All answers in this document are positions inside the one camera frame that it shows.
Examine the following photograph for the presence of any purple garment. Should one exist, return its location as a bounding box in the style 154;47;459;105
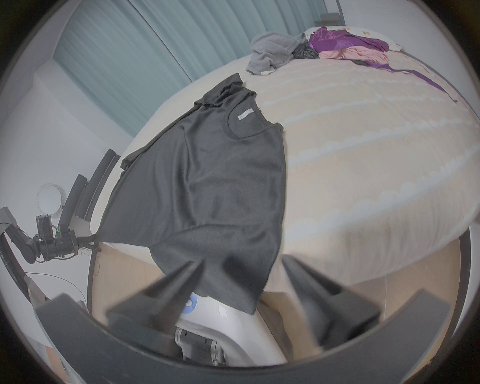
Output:
308;27;456;102

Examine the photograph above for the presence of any black garment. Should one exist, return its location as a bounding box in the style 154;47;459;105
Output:
292;44;320;60

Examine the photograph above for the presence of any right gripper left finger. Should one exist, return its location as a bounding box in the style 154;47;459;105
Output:
106;259;206;355

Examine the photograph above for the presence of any white printed pillow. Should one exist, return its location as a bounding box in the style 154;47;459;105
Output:
304;26;405;51

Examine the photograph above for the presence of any blue-green curtain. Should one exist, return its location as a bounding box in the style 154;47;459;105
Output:
52;0;192;139
129;0;327;81

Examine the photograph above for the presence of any black T-shirt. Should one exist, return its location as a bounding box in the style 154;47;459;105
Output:
90;74;287;315

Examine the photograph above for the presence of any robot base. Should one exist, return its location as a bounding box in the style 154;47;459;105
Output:
173;290;293;370

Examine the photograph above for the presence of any black dressing table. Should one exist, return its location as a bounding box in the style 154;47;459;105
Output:
60;174;89;226

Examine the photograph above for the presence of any pink garment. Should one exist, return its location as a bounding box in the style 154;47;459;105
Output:
319;47;389;68

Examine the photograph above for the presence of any bed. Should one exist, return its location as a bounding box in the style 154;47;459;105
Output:
88;0;475;297

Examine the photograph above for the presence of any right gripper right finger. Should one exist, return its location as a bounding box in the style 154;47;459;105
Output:
281;256;381;347

